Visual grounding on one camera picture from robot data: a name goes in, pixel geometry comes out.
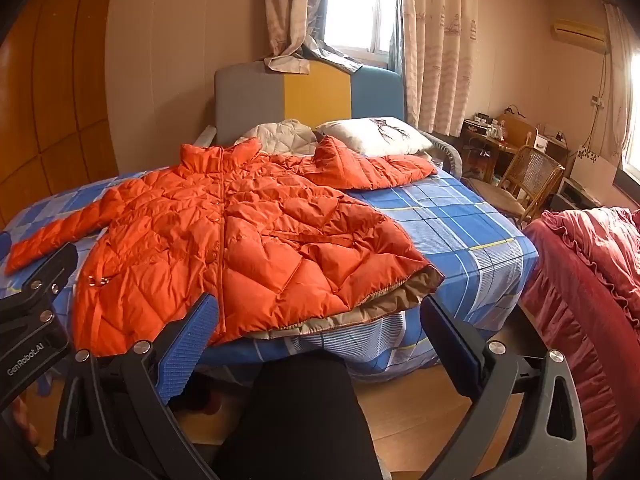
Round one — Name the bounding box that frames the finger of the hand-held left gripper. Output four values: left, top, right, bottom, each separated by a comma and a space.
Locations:
0, 242, 79, 331

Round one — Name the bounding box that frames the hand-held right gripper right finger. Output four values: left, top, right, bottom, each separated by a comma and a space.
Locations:
419, 294, 588, 480

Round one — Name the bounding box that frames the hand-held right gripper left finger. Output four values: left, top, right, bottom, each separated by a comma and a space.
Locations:
47, 292, 221, 480

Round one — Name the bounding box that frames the orange puffer jacket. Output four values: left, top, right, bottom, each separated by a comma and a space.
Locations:
5, 135, 446, 358

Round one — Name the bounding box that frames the person's left hand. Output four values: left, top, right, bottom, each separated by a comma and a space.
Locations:
10, 395, 43, 448

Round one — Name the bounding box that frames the person's leg in black trousers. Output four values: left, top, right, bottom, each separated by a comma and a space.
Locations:
215, 350, 381, 480

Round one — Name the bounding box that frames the red ruffled bedspread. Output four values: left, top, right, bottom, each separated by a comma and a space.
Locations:
520, 206, 640, 480

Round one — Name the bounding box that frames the wooden wardrobe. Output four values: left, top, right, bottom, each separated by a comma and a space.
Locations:
0, 0, 121, 231

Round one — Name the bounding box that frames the rattan wooden chair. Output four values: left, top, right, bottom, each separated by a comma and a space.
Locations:
467, 145, 566, 228

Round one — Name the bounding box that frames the wooden desk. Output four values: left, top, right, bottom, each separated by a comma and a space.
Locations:
460, 115, 538, 181

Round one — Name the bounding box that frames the small white cabinet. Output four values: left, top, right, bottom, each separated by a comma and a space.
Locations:
534, 134, 569, 162

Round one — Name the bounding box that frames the white floral paper bag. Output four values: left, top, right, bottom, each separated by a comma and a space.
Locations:
570, 145, 623, 196

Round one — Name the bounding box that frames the white printed pillow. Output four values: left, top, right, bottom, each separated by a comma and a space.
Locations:
316, 117, 432, 158

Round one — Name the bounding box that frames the beige quilted pillow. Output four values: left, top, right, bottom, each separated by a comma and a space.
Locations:
235, 119, 318, 155

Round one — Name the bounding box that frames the grey yellow blue headboard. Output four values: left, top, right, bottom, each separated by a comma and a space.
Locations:
214, 60, 407, 143

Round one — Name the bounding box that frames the patterned beige curtain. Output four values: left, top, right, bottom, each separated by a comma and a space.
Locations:
400, 0, 478, 136
264, 0, 363, 75

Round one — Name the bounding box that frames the pale side curtain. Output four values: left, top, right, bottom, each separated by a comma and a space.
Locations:
602, 2, 640, 161

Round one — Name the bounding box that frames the window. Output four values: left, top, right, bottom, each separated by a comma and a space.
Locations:
325, 0, 401, 66

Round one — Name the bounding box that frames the wall air conditioner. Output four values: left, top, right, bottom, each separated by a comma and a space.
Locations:
551, 20, 608, 53

